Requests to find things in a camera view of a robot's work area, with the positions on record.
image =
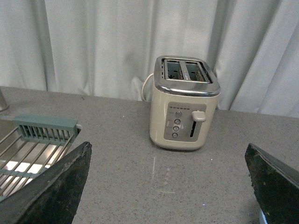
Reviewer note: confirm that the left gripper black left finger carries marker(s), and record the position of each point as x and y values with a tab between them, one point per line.
52	197

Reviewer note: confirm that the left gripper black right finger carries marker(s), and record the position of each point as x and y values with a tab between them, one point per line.
276	186

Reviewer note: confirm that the metal dish rack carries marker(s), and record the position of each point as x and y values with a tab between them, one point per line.
29	145

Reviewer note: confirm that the cream toaster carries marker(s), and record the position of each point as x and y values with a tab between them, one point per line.
184	98

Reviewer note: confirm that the white curtain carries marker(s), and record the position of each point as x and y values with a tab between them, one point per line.
108	47

